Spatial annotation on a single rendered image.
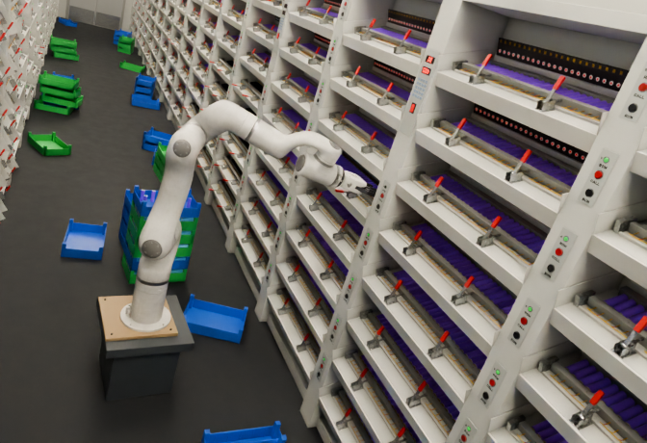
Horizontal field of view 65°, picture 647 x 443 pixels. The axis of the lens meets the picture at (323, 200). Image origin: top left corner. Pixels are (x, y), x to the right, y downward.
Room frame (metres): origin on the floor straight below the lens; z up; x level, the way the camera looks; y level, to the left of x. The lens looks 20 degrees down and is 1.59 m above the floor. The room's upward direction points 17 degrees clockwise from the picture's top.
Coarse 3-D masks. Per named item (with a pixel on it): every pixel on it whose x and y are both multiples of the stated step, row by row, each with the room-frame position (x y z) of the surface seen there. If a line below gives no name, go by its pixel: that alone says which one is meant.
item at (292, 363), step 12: (240, 252) 2.82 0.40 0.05; (240, 264) 2.76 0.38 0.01; (252, 276) 2.59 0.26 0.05; (252, 288) 2.52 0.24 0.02; (276, 324) 2.21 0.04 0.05; (276, 336) 2.15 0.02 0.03; (288, 348) 2.05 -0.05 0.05; (288, 360) 2.00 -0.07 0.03; (300, 372) 1.91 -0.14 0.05; (300, 384) 1.85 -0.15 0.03; (324, 420) 1.67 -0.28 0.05; (324, 432) 1.62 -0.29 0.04
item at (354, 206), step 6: (306, 150) 2.25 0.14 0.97; (312, 150) 2.27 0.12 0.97; (342, 150) 2.34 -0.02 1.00; (330, 192) 2.03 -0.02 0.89; (336, 192) 1.97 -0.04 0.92; (342, 198) 1.92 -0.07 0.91; (348, 198) 1.89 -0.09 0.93; (354, 198) 1.89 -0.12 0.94; (348, 204) 1.87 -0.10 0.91; (354, 204) 1.84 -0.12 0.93; (360, 204) 1.84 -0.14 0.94; (366, 204) 1.85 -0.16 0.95; (348, 210) 1.88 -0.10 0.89; (354, 210) 1.82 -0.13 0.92; (360, 210) 1.80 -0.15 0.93; (366, 210) 1.80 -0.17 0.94; (354, 216) 1.82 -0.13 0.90; (360, 216) 1.78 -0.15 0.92; (366, 216) 1.74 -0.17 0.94; (360, 222) 1.78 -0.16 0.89
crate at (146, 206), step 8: (136, 192) 2.38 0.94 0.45; (144, 192) 2.43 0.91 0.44; (136, 200) 2.33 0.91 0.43; (144, 200) 2.25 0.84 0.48; (192, 200) 2.52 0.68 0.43; (144, 208) 2.24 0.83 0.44; (184, 208) 2.36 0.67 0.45; (192, 208) 2.38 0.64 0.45; (200, 208) 2.41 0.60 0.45; (144, 216) 2.25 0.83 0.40; (184, 216) 2.37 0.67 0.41; (192, 216) 2.39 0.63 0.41
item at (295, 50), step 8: (280, 40) 2.86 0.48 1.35; (288, 40) 2.88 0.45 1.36; (296, 40) 2.91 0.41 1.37; (304, 40) 2.93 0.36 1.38; (320, 40) 2.86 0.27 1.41; (328, 40) 2.75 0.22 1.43; (280, 48) 2.85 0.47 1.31; (288, 48) 2.85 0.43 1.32; (296, 48) 2.74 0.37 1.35; (304, 48) 2.74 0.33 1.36; (312, 48) 2.77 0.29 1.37; (320, 48) 2.51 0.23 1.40; (280, 56) 2.86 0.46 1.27; (288, 56) 2.74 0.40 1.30; (296, 56) 2.67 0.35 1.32; (304, 56) 2.66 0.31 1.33; (312, 56) 2.64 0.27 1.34; (320, 56) 2.56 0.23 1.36; (296, 64) 2.64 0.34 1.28; (304, 64) 2.53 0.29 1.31; (312, 64) 2.50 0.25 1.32; (320, 64) 2.49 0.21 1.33; (312, 72) 2.44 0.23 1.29; (320, 72) 2.36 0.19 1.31
